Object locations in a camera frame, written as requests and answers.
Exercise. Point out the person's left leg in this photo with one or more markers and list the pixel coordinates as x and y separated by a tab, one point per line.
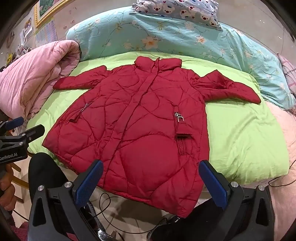
46	171

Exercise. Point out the red quilted jacket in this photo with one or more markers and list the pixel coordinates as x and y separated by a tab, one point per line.
143	139

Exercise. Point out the plaid pillow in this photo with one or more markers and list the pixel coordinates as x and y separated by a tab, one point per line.
289	71

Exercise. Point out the wall papers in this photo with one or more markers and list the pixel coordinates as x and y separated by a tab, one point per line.
26	30

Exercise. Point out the teal floral quilt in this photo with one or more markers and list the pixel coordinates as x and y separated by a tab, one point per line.
161	34

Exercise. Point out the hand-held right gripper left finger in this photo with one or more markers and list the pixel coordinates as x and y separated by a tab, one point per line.
89	183

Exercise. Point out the person's right leg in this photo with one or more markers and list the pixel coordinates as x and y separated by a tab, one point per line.
185	224

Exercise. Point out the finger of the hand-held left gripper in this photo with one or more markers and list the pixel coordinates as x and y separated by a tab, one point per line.
13	122
34	132

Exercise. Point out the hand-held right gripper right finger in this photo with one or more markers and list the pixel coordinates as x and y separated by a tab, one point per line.
212	185

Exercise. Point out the pink quilt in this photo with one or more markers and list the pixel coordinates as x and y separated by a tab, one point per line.
25	78

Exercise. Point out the gold framed picture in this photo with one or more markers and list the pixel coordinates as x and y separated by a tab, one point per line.
48	9

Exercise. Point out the bear print pillow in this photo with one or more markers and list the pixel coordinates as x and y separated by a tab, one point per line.
185	9

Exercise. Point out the person's leg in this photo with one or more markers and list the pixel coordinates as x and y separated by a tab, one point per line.
185	224
46	171

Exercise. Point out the person's left hand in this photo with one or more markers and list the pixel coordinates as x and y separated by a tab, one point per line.
7	192

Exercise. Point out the pink bed sheet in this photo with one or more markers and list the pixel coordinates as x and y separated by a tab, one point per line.
284	129

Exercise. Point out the wooden stool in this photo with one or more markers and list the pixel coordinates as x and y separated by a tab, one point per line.
19	180

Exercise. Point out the wall chart poster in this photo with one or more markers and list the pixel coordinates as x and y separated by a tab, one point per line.
46	32

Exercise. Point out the light green blanket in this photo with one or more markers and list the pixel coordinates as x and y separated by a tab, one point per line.
238	139

